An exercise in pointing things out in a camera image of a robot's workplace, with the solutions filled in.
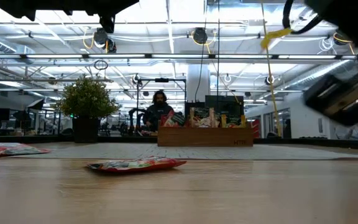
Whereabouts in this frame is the wooden compartment tray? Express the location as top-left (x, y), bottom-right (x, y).
top-left (157, 121), bottom-right (254, 147)

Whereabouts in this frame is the black ceiling cable reel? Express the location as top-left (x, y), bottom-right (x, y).
top-left (93, 27), bottom-right (117, 54)
top-left (192, 27), bottom-right (209, 45)
top-left (333, 32), bottom-right (352, 46)

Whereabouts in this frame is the black metal frame stand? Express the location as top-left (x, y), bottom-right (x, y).
top-left (135, 77), bottom-right (188, 125)

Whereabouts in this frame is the green potted artificial plant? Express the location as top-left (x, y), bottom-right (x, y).
top-left (54, 74), bottom-right (121, 143)

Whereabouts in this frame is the brown vanilla tea bag sachet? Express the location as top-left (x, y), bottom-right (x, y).
top-left (189, 107), bottom-right (220, 128)

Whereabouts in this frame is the hanging black cable ring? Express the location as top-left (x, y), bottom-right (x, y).
top-left (93, 59), bottom-right (109, 71)

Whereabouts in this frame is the yellow cable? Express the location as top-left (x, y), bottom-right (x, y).
top-left (259, 0), bottom-right (293, 138)

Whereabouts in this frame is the person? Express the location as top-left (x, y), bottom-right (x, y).
top-left (334, 124), bottom-right (358, 140)
top-left (141, 90), bottom-right (176, 131)

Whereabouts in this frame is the red object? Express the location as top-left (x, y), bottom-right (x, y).
top-left (252, 118), bottom-right (260, 139)

